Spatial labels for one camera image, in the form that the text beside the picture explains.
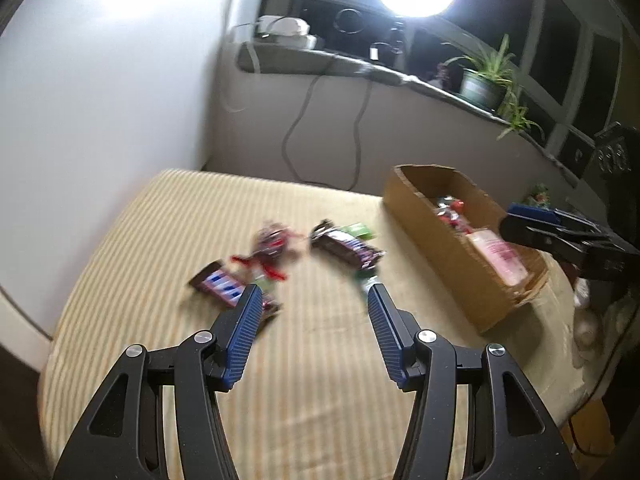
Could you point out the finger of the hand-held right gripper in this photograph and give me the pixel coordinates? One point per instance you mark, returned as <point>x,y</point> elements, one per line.
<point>540,240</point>
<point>537,212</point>

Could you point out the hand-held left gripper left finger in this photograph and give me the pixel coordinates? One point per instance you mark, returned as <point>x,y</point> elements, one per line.
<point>245,335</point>

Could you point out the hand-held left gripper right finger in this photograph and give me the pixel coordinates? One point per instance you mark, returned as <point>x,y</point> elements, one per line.
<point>387,335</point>

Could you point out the bread packet with pink print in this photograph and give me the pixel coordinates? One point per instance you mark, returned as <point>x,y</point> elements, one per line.
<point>500,255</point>

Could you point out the dark chocolate bar white label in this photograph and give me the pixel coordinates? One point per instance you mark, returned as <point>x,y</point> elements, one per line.
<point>215,280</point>

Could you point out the small candies heap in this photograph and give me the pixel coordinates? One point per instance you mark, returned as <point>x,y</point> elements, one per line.
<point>452,215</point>

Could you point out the cardboard box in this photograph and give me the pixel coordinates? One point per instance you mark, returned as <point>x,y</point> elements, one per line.
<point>425,220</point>

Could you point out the green printed bag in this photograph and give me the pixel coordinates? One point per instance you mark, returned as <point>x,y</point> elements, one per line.
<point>537,195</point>

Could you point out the small dark green packet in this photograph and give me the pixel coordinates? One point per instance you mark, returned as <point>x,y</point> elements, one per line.
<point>367,280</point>

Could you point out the red candy wrapper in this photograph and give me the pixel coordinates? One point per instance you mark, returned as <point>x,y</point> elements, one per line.
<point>272,272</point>

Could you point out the yellow striped tablecloth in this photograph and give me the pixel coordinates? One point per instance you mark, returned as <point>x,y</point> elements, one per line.
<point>310,385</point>

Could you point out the white crumpled cloth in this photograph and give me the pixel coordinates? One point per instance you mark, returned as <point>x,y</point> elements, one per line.
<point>587,325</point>

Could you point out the brown chocolate bar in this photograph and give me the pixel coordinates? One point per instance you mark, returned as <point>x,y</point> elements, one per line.
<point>345,246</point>

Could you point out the round dark red snack packet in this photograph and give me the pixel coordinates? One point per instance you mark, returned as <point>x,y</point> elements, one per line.
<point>272,240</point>

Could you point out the light green candy packet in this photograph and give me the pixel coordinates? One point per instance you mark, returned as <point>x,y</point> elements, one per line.
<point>361,231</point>

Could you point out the potted spider plant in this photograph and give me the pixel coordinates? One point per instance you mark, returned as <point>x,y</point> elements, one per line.
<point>477,87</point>

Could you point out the small purple plant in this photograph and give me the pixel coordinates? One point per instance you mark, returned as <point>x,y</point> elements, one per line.
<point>440,74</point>

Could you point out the black tripod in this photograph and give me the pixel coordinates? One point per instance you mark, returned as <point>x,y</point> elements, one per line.
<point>396,42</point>

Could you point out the grey stone window sill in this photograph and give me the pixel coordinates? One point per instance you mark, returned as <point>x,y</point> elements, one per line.
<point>300,60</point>

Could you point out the white power box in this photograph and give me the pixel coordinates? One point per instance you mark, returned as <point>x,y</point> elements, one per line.
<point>285,35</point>

